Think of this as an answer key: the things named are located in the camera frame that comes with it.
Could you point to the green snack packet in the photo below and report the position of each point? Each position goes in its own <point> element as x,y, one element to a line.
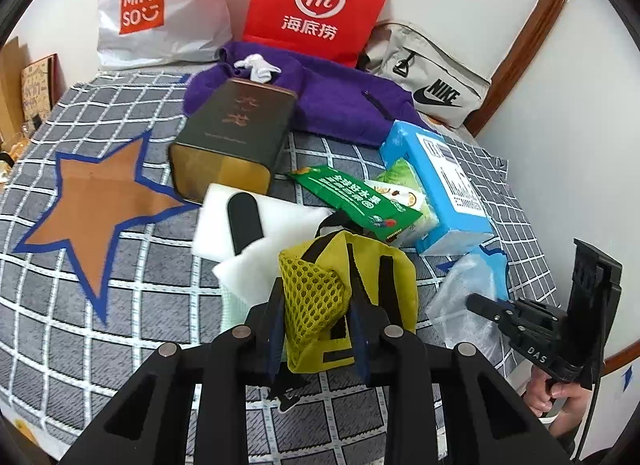
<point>345,195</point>

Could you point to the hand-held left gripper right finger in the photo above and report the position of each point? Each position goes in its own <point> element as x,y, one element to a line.
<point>361,345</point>

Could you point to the person's right hand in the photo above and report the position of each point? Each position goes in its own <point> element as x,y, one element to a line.
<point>540,400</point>

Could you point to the white plastic shopping bag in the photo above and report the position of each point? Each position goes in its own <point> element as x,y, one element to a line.
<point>200,5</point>

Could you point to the blue tissue pack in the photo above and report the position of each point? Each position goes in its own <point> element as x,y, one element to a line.
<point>450,225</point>

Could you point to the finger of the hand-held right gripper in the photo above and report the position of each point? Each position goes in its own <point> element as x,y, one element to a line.
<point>487,310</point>

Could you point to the clear plastic bag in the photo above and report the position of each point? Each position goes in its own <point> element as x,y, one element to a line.
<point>460,280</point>

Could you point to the white foam block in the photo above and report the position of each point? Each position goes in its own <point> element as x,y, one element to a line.
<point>290,225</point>

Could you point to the yellow mesh bag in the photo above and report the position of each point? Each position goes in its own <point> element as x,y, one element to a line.
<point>370,285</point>

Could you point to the black oval pad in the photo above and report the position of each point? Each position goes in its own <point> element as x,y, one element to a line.
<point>244,222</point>

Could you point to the patterned gift box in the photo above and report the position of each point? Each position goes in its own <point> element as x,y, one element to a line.
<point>42,90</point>

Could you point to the white foam sheet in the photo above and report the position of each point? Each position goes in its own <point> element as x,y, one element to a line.
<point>245,270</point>

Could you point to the brown wooden frame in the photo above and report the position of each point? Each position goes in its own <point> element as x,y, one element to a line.
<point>530,45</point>

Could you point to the grey checked bed sheet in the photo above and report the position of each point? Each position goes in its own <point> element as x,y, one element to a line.
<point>150,325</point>

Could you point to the dark rectangular tin box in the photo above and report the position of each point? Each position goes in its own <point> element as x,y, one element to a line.
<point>235,135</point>

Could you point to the wooden slatted furniture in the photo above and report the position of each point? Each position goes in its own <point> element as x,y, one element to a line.
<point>10,90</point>

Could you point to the purple towel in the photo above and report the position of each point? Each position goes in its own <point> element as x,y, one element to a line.
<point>330,95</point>

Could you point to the green tissue pack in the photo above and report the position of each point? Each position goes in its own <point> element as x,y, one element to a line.
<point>400,172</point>

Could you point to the grey sling bag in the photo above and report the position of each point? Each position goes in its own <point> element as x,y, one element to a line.
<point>450,70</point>

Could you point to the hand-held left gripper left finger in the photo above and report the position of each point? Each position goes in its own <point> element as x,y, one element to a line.
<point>274,345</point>

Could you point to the brown star mat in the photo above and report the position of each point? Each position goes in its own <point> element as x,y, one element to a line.
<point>95,205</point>

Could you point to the white cloth scrap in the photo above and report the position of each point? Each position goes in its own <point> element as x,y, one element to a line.
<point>257,67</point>

